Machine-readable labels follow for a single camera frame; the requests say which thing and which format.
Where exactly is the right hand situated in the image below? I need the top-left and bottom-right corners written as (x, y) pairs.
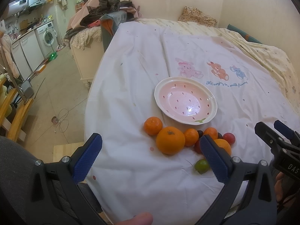
top-left (274, 172), bottom-right (284, 202)

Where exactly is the floral yellow bed cover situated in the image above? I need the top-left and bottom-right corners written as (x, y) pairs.
top-left (137, 18), bottom-right (300, 108)

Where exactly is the small mandarin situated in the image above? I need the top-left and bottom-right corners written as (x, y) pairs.
top-left (184, 128), bottom-right (199, 147)
top-left (203, 127), bottom-right (218, 140)
top-left (143, 116), bottom-right (163, 136)

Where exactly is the medium orange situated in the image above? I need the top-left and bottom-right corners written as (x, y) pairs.
top-left (214, 139), bottom-right (232, 155)

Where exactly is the dark red cherry tomato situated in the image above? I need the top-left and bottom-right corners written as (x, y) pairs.
top-left (194, 139), bottom-right (202, 154)

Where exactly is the range hood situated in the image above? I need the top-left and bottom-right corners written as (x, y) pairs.
top-left (7, 0), bottom-right (46, 15)

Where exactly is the dark purple cherry tomato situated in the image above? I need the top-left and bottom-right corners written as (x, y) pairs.
top-left (197, 130), bottom-right (203, 138)

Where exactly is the green mop head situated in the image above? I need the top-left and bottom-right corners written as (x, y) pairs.
top-left (48, 52), bottom-right (57, 61)

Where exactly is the large orange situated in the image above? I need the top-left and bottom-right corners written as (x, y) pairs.
top-left (156, 127), bottom-right (186, 155)

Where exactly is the white kitchen cabinet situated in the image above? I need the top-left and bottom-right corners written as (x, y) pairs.
top-left (12, 31), bottom-right (45, 80)

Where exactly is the teal cushion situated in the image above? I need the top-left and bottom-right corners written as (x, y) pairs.
top-left (227, 24), bottom-right (262, 44)

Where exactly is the white washing machine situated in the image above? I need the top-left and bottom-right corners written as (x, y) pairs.
top-left (34, 21), bottom-right (58, 59)

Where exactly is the left hand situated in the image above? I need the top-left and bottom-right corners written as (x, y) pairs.
top-left (115, 212), bottom-right (153, 225)

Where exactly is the wooden chair frame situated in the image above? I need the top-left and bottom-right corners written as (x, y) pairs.
top-left (1, 74), bottom-right (34, 142)

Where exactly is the cream bedside cabinet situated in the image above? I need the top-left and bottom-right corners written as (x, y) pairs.
top-left (71, 40), bottom-right (104, 89)

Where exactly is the floral pillow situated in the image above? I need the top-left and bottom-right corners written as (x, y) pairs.
top-left (178, 6), bottom-right (218, 27)

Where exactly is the grey dustpan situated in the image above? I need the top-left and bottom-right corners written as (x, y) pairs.
top-left (20, 80), bottom-right (34, 99)

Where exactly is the green cherry tomato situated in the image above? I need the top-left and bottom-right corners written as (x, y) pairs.
top-left (194, 159), bottom-right (210, 174)

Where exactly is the pile of clothes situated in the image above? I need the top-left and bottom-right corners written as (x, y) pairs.
top-left (64, 0), bottom-right (141, 41)

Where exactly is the pink strawberry ceramic plate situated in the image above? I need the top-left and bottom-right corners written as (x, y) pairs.
top-left (154, 77), bottom-right (218, 125)

